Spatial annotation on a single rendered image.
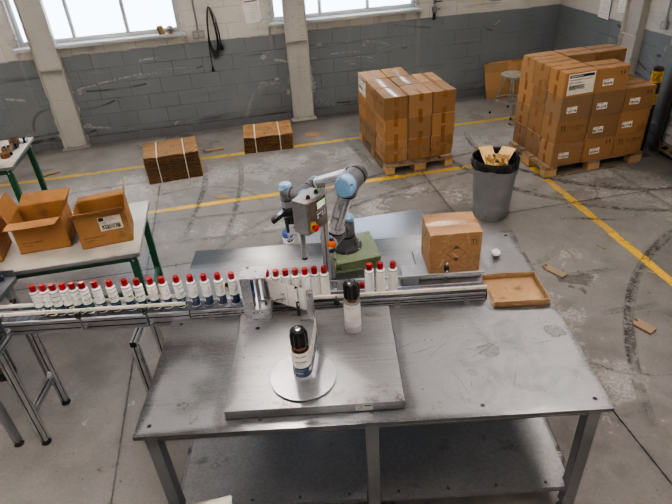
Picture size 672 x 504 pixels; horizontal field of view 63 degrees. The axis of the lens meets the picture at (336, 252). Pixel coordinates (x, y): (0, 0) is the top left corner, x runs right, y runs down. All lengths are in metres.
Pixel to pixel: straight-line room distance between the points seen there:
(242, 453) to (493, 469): 1.34
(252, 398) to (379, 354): 0.64
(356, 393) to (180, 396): 0.83
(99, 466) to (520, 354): 2.50
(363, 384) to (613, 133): 4.81
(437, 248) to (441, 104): 3.36
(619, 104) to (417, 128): 2.08
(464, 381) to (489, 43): 6.85
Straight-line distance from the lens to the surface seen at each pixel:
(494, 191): 5.37
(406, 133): 6.32
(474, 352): 2.84
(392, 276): 3.00
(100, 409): 4.09
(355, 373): 2.64
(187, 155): 6.78
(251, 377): 2.69
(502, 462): 3.21
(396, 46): 8.42
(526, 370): 2.80
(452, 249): 3.23
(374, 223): 3.83
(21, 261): 4.34
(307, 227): 2.83
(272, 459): 3.21
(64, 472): 3.85
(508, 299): 3.19
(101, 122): 8.45
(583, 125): 6.45
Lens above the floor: 2.77
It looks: 33 degrees down
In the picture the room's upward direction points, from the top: 4 degrees counter-clockwise
